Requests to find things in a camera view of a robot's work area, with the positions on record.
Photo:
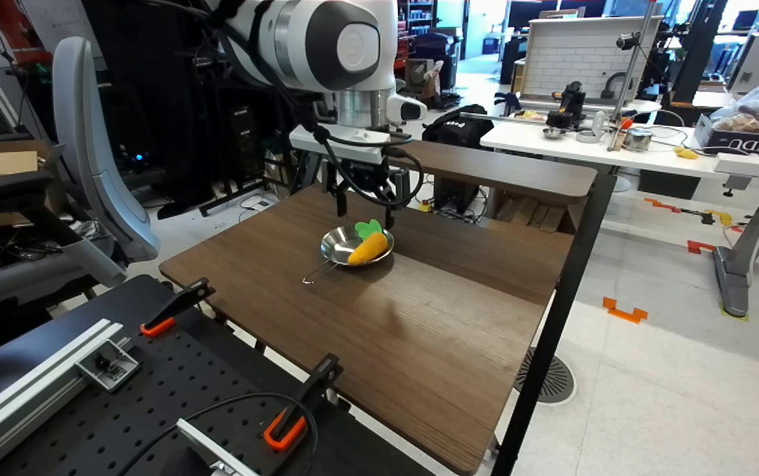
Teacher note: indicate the silver metal pan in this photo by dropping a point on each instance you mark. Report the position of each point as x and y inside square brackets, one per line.
[336, 246]

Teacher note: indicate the orange floor tape mark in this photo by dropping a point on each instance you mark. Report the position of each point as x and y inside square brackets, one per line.
[625, 309]

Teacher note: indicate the white framed board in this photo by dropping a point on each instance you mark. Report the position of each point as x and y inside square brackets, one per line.
[580, 60]

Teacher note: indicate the black printed box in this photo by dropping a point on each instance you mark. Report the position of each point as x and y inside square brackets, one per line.
[750, 144]

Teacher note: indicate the small black desk device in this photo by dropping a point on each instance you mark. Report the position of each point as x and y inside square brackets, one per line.
[566, 105]

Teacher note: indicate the black backpack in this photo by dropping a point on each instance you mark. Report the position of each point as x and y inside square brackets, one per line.
[458, 128]

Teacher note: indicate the grey desk leg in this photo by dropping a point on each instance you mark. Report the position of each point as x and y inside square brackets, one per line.
[740, 264]

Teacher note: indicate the long aluminium extrusion rail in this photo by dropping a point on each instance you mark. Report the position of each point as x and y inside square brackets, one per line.
[26, 386]

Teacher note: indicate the orange carrot plush toy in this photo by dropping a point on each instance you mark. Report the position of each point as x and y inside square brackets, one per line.
[369, 252]

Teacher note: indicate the black perforated breadboard table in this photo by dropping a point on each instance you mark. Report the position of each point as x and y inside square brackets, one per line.
[175, 378]

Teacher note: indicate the round floor drain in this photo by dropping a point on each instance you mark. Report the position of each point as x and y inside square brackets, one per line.
[556, 382]

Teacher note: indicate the short aluminium extrusion bar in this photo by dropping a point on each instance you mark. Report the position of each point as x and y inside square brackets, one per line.
[209, 450]

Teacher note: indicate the white long desk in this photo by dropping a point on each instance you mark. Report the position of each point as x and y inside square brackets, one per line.
[592, 140]

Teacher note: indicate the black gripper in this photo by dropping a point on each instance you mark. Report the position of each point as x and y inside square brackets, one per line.
[367, 175]

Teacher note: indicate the camera stand pole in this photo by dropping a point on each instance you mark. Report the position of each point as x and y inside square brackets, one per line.
[633, 80]

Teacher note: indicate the orange black bar clamp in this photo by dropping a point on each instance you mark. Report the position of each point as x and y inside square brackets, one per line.
[175, 306]
[309, 392]

